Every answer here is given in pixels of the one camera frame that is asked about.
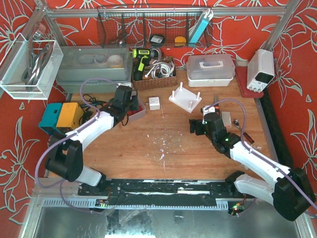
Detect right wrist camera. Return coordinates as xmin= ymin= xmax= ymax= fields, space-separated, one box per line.
xmin=201 ymin=105 xmax=220 ymax=115

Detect translucent spring bin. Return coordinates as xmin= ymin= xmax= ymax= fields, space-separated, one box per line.
xmin=127 ymin=98 xmax=146 ymax=122

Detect soldering iron with cable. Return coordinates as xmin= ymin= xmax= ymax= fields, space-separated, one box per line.
xmin=79 ymin=94 xmax=107 ymax=117

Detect yellow teal soldering station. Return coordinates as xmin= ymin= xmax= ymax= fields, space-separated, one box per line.
xmin=38 ymin=102 xmax=84 ymax=135

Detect yellow tape measure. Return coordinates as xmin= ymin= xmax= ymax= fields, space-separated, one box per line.
xmin=174 ymin=36 xmax=187 ymax=47

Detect woven wicker basket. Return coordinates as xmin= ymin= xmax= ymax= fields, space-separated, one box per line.
xmin=131 ymin=69 xmax=177 ymax=91

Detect white plastic storage box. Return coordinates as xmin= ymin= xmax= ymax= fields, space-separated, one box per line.
xmin=186 ymin=54 xmax=235 ymax=87

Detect white peg board fixture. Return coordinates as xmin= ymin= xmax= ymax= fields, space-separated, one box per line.
xmin=168 ymin=82 xmax=202 ymax=113

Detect translucent box with orange label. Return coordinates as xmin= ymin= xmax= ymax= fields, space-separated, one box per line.
xmin=221 ymin=111 xmax=232 ymax=128

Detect green cordless drill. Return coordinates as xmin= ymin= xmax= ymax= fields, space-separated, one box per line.
xmin=132 ymin=48 xmax=160 ymax=81

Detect orange black screwdriver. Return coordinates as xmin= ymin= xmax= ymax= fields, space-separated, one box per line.
xmin=214 ymin=94 xmax=220 ymax=115

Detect clear acrylic hanging box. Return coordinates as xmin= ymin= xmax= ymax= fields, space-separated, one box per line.
xmin=0 ymin=34 xmax=63 ymax=100

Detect white coiled cables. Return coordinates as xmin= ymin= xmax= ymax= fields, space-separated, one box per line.
xmin=145 ymin=61 xmax=176 ymax=79

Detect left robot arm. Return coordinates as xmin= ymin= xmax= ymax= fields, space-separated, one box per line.
xmin=45 ymin=85 xmax=139 ymax=190

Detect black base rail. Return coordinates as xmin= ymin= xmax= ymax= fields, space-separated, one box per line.
xmin=78 ymin=178 xmax=256 ymax=199

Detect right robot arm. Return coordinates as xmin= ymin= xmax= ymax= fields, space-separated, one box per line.
xmin=189 ymin=113 xmax=317 ymax=221

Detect white cube power socket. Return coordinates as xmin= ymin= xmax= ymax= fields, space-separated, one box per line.
xmin=149 ymin=97 xmax=160 ymax=111

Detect grey plastic tape container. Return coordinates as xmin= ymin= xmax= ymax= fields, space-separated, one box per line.
xmin=56 ymin=46 xmax=133 ymax=94

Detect white bench power supply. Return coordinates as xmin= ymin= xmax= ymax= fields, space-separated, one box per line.
xmin=247 ymin=49 xmax=274 ymax=93

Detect black wire wall basket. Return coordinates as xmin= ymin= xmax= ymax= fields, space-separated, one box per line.
xmin=97 ymin=3 xmax=213 ymax=48

